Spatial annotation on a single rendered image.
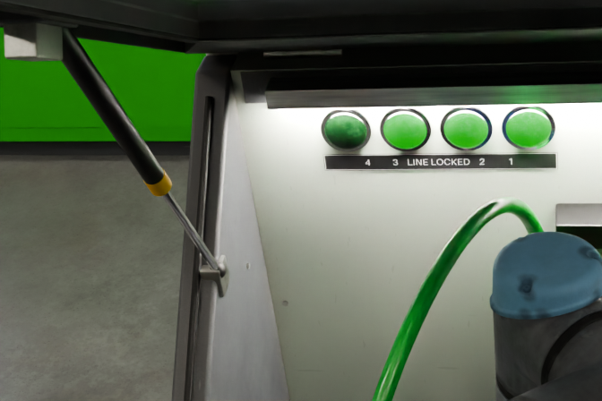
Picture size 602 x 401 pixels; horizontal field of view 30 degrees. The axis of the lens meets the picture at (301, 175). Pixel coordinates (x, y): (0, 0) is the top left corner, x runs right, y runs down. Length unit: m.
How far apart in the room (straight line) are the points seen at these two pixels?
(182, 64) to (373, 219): 2.47
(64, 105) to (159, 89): 0.36
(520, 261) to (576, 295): 0.04
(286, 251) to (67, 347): 1.97
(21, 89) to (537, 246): 3.22
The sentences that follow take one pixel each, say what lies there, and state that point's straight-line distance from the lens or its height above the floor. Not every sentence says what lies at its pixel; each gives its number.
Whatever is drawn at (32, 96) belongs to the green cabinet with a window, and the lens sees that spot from 3.89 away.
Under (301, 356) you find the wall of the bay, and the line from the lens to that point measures 1.34.
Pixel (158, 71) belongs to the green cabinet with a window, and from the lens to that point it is 3.66.
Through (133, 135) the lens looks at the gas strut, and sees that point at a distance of 0.88.
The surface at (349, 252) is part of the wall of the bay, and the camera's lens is 1.22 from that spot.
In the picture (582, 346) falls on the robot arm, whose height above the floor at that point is 1.46.
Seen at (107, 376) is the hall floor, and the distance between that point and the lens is 3.03.
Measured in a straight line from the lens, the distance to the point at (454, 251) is 0.87.
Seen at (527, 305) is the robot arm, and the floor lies 1.47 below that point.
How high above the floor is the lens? 1.95
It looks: 32 degrees down
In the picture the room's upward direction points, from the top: 9 degrees counter-clockwise
